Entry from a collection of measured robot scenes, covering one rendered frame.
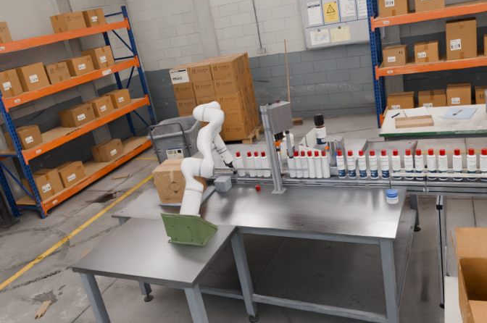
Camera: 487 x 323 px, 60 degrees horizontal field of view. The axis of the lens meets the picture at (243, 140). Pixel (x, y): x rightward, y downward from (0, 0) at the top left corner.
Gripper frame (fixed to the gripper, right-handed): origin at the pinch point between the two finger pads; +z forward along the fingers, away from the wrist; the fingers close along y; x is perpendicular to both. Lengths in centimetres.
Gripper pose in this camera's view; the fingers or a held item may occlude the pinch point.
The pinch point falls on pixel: (232, 168)
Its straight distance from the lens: 345.4
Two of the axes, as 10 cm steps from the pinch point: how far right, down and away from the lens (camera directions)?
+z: 4.8, 8.7, 1.3
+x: -7.7, 3.4, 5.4
